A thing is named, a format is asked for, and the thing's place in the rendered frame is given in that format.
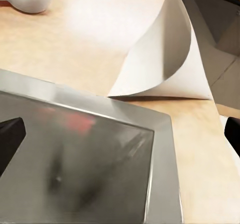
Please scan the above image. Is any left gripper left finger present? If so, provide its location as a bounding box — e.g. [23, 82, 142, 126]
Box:
[0, 117, 26, 177]

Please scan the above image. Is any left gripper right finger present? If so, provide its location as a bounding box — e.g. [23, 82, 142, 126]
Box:
[223, 117, 240, 157]

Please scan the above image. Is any paper coffee filter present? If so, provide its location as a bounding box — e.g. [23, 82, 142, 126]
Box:
[108, 0, 214, 100]

